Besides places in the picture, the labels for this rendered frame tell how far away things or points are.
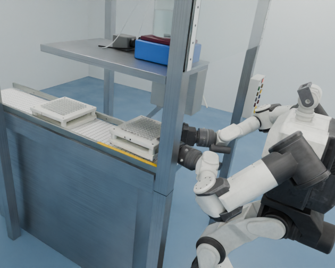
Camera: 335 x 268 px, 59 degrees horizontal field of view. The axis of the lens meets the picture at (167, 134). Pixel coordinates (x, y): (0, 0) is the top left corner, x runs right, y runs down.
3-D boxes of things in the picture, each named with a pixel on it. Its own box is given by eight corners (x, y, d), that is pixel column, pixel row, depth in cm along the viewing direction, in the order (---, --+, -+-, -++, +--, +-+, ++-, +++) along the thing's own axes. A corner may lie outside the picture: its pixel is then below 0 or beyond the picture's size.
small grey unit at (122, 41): (139, 50, 136) (140, 36, 134) (130, 52, 131) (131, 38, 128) (121, 46, 140) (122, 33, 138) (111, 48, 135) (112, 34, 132)
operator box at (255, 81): (257, 112, 206) (266, 75, 194) (250, 119, 192) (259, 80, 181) (248, 110, 208) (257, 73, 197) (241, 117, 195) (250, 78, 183)
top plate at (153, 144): (108, 133, 135) (108, 128, 135) (140, 118, 155) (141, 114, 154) (153, 150, 125) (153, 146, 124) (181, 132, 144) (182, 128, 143)
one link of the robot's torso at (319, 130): (339, 191, 121) (374, 109, 106) (336, 243, 94) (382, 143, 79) (266, 166, 134) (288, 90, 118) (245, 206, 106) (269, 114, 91)
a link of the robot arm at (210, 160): (198, 168, 122) (195, 184, 110) (203, 148, 119) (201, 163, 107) (213, 172, 122) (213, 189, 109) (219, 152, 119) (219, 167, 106)
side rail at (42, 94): (188, 149, 148) (189, 143, 146) (186, 150, 147) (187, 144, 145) (15, 86, 202) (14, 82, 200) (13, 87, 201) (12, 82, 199)
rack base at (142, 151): (108, 142, 138) (108, 137, 137) (140, 127, 157) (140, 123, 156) (152, 161, 127) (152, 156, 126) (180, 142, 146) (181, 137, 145)
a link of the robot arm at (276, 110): (269, 101, 152) (300, 97, 131) (278, 124, 154) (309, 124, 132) (251, 109, 149) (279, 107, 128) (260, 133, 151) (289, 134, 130)
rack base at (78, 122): (96, 118, 170) (96, 114, 169) (64, 132, 150) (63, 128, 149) (65, 107, 180) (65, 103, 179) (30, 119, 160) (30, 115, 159)
